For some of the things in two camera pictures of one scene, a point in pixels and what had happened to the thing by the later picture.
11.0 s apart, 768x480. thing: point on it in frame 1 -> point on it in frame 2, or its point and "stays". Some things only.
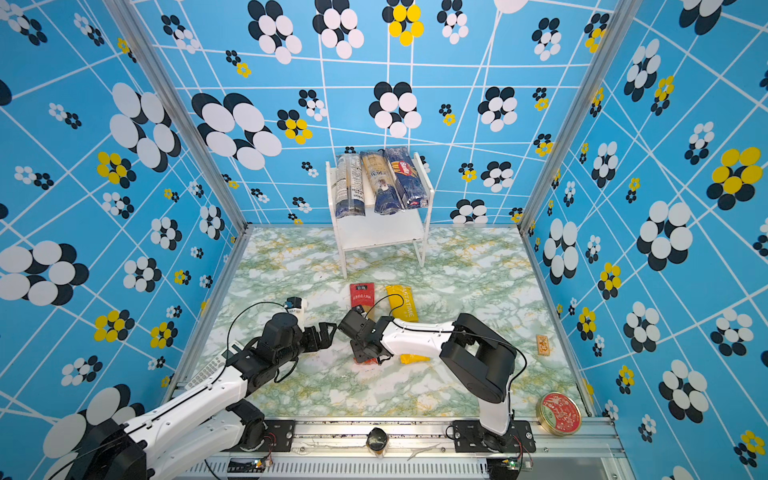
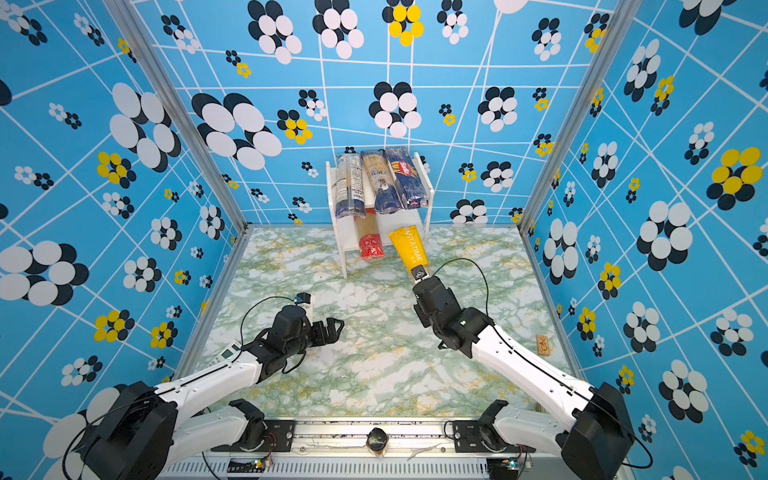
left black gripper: (326, 339) stays
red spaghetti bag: (363, 294) -> (370, 244)
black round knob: (377, 438) stays
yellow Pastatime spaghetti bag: (403, 308) -> (409, 246)
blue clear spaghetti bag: (388, 198) stays
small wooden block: (543, 345) stays
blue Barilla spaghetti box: (407, 177) stays
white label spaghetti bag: (350, 199) stays
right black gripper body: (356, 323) -> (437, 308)
